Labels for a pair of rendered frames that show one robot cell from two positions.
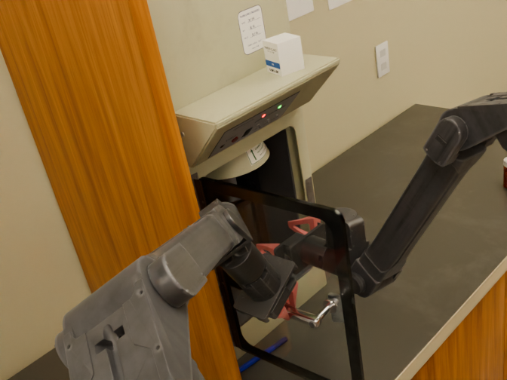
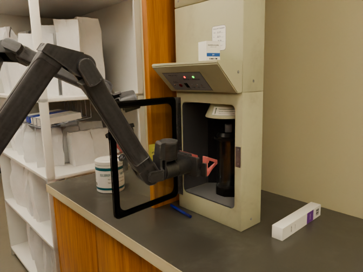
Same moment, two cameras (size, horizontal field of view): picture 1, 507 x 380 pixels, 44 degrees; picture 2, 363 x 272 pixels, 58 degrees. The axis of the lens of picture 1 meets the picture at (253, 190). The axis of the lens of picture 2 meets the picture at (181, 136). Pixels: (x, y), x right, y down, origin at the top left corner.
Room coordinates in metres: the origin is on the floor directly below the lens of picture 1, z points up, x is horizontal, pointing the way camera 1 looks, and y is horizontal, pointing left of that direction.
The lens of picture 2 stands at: (0.99, -1.17, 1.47)
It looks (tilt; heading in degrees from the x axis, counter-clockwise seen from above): 10 degrees down; 89
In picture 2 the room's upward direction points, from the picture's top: 1 degrees counter-clockwise
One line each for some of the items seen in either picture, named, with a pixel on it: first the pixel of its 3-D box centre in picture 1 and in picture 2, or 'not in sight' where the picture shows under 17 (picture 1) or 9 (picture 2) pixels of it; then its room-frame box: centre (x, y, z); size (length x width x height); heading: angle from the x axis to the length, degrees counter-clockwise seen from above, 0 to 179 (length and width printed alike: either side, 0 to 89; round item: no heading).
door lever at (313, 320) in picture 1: (303, 308); not in sight; (0.81, -0.04, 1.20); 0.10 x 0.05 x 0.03; 45
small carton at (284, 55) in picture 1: (283, 54); (209, 51); (1.10, -0.10, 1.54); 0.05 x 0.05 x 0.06; 25
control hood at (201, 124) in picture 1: (263, 110); (194, 77); (1.05, -0.05, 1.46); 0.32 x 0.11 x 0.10; 130
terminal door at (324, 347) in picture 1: (281, 290); (146, 154); (0.88, -0.01, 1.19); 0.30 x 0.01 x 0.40; 45
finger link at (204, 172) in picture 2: not in sight; (204, 163); (1.08, -0.08, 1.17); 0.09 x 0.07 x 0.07; 40
